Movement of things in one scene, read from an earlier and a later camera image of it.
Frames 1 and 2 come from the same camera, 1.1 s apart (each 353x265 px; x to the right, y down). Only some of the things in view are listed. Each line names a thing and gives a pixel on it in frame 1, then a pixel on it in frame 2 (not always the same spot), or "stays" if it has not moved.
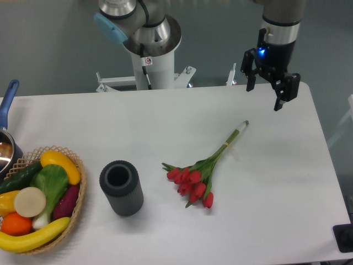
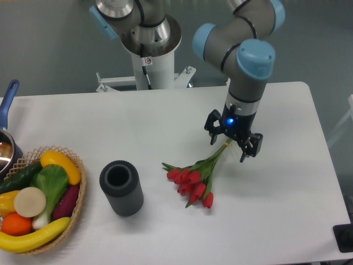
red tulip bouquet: (195, 180) stays
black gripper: (272, 61) → (239, 125)
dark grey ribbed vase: (121, 181) stays
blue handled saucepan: (11, 153) stays
